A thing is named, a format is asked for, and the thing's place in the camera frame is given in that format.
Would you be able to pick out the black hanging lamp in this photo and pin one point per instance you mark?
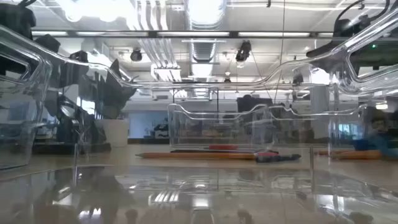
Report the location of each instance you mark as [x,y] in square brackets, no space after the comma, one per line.
[136,56]
[243,51]

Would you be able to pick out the red eraser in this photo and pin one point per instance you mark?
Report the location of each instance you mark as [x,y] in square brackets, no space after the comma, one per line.
[222,147]

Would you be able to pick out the black monitor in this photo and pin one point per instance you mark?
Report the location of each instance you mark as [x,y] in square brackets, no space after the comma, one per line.
[252,104]

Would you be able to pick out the green plant in white pot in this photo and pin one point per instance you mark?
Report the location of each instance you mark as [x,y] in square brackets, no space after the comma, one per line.
[112,133]

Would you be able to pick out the silver ventilation duct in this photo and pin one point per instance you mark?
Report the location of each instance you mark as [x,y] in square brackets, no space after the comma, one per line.
[203,51]

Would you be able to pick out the black aluminium table frame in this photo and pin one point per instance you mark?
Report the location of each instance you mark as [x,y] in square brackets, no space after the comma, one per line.
[146,141]

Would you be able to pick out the person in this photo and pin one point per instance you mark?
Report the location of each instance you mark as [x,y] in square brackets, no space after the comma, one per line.
[379,143]

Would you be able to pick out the white column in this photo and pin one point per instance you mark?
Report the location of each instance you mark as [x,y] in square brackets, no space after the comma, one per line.
[320,105]

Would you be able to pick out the orange pencil pink eraser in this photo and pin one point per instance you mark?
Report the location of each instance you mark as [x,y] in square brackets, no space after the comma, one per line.
[186,155]
[357,155]

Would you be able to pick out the blue crayon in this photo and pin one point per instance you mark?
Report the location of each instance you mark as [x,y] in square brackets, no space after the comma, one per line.
[280,158]

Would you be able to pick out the long ceiling light bar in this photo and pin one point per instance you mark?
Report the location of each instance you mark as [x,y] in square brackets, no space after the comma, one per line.
[192,33]

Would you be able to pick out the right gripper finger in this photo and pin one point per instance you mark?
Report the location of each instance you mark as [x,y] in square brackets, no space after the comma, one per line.
[326,60]

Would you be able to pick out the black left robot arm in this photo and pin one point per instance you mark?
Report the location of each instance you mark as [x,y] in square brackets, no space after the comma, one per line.
[15,21]

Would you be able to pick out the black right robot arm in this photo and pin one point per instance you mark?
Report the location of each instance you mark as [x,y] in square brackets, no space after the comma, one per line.
[348,28]

